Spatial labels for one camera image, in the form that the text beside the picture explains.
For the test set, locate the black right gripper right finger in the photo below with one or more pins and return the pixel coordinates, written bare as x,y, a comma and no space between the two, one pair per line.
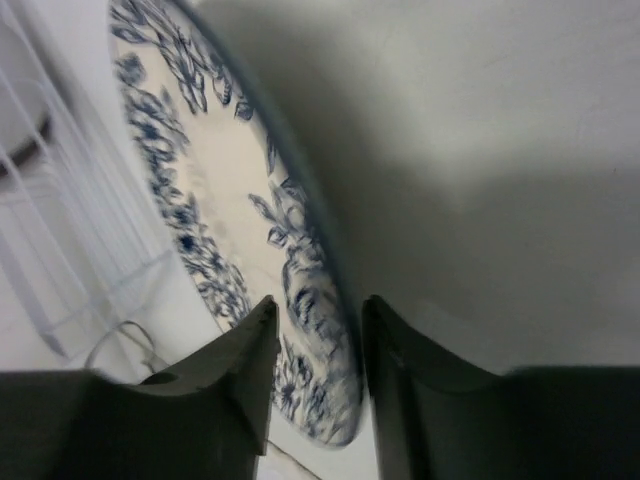
437,416

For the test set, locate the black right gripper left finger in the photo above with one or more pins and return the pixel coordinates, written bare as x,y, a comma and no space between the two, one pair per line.
205,417

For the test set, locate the grey speckled round plate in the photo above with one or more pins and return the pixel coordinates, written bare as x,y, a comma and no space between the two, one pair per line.
243,225

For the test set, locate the clear plastic dish rack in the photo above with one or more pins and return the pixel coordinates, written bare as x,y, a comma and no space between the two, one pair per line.
82,257

